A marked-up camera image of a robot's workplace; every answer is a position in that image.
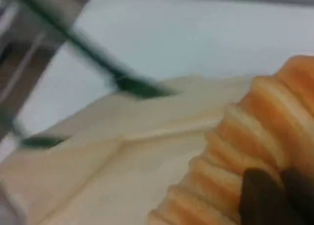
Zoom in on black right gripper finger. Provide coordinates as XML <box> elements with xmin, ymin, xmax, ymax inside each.
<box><xmin>279</xmin><ymin>167</ymin><xmax>314</xmax><ymax>225</ymax></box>
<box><xmin>239</xmin><ymin>168</ymin><xmax>299</xmax><ymax>225</ymax></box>

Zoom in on white canvas bag green handles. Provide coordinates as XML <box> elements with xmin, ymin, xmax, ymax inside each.
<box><xmin>0</xmin><ymin>0</ymin><xmax>256</xmax><ymax>225</ymax></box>

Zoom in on long ridged orange bread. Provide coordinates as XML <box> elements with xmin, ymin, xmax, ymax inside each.
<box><xmin>148</xmin><ymin>54</ymin><xmax>314</xmax><ymax>225</ymax></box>

